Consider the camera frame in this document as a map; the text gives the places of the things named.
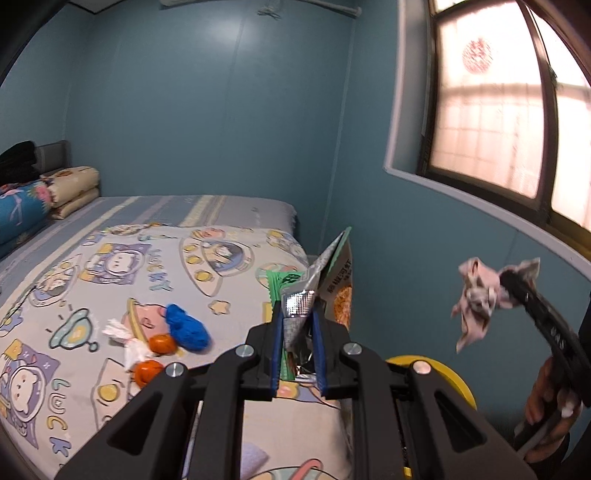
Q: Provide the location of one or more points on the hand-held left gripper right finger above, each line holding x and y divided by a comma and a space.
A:
321, 355

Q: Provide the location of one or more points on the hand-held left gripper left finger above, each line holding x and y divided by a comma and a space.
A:
277, 350

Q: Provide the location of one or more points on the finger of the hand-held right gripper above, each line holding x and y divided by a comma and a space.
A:
526, 295

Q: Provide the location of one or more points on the pink paper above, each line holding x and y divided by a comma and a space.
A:
480, 295

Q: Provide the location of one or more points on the green snack packet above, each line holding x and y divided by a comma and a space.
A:
323, 272

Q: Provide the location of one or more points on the blue cloth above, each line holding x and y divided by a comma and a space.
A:
187, 327

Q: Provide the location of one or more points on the yellow bin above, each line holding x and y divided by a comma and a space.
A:
457, 378

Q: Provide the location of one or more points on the orange mandarin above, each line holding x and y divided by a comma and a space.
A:
162, 344
148, 371

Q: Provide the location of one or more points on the white tissue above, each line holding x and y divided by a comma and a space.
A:
138, 353
115, 330

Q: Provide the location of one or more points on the person's right hand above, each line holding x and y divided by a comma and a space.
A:
538, 397

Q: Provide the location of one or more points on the bed with grey headboard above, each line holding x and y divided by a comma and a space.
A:
138, 210

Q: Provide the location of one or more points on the red window paper cutting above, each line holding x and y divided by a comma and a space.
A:
478, 54

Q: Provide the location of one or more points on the beige folded quilt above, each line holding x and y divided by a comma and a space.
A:
74, 187

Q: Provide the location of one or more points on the blue floral folded quilt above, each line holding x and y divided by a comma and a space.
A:
21, 207

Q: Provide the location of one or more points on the pile of black clothes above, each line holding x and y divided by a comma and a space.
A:
16, 161

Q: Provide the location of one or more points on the white air conditioner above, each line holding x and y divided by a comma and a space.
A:
180, 2

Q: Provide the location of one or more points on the window with brown frame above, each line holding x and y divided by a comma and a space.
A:
489, 115

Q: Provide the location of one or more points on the white wrapped wall pipe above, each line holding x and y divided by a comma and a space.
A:
332, 8

